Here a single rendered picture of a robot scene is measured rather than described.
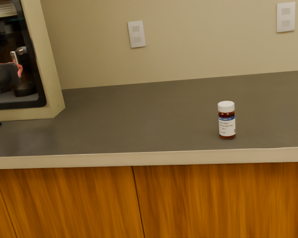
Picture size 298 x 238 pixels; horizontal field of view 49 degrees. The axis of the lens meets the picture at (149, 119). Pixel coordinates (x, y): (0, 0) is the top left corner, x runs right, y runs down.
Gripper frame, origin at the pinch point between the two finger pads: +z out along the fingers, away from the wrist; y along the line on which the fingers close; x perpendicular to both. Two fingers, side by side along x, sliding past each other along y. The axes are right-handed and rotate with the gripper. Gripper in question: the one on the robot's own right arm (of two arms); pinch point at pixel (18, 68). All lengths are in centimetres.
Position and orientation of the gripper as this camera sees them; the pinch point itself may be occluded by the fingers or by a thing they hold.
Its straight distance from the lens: 121.6
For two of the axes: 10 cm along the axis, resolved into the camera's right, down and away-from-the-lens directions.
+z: 1.8, -4.1, 8.9
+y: -9.7, 0.6, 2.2
